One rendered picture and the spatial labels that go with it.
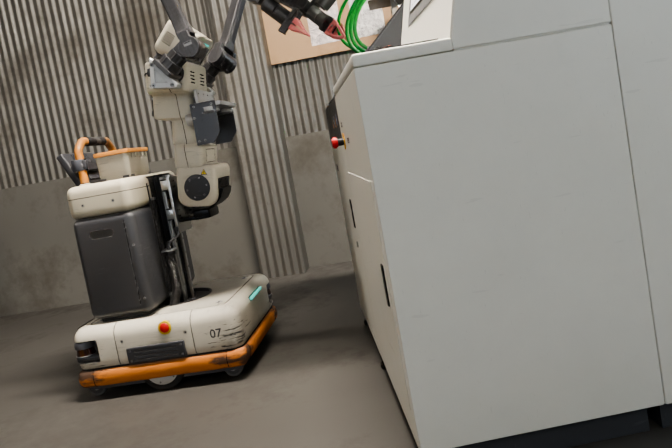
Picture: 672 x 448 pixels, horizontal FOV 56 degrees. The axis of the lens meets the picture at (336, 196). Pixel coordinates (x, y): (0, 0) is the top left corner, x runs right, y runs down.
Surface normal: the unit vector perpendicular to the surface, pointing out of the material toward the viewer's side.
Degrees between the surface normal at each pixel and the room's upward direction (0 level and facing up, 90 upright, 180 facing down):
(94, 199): 90
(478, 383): 90
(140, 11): 90
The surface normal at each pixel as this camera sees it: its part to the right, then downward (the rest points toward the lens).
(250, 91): -0.10, 0.10
